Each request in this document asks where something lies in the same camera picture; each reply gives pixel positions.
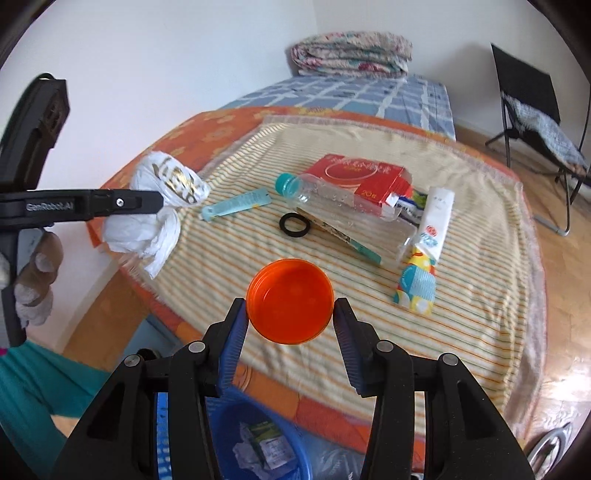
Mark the red medicine box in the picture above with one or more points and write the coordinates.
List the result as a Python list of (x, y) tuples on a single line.
[(379, 182)]

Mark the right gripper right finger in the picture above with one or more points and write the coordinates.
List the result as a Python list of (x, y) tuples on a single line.
[(357, 340)]

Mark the green white milk carton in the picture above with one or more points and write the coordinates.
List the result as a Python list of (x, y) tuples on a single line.
[(263, 448)]

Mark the teal plastic comb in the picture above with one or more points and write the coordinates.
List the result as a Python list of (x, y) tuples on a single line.
[(245, 201)]

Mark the orange plastic lid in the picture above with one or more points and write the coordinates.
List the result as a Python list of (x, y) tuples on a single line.
[(290, 301)]

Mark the black folding chair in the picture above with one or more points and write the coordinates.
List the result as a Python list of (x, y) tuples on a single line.
[(530, 114)]

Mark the folded floral quilt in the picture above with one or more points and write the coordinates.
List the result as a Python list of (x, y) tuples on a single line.
[(368, 54)]

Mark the blue checkered bed sheet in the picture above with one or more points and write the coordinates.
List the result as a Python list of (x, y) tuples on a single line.
[(412, 100)]

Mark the left white gloved hand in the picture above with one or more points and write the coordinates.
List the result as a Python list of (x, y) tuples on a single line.
[(33, 287)]

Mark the orange floral bed sheet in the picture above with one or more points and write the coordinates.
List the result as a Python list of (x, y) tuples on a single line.
[(231, 138)]

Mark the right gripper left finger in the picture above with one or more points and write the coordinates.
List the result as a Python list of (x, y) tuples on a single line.
[(224, 341)]

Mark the striped yellow towel blanket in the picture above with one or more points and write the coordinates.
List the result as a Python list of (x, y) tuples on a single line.
[(369, 230)]

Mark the white plastic bag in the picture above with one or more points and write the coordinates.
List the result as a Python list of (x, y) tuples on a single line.
[(151, 237)]

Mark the clear plastic bottle teal cap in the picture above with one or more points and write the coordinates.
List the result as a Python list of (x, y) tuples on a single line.
[(378, 233)]

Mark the white tube colourful end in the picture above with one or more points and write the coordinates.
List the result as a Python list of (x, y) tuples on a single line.
[(417, 285)]

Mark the blue plastic trash basket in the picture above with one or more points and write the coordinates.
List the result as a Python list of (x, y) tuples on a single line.
[(235, 407)]

